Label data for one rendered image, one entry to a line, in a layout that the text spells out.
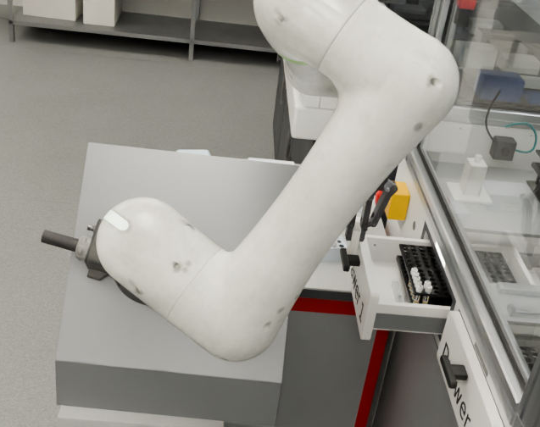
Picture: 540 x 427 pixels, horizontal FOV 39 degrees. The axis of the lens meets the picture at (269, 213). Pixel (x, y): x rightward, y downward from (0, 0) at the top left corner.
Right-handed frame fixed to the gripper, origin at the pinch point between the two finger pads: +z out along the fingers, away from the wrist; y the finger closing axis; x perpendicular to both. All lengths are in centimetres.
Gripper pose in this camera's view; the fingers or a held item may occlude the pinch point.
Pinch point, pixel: (353, 240)
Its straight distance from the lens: 154.6
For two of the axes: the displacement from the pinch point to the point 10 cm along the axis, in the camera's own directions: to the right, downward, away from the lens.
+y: -9.9, -0.9, -0.7
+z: -1.1, 8.6, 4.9
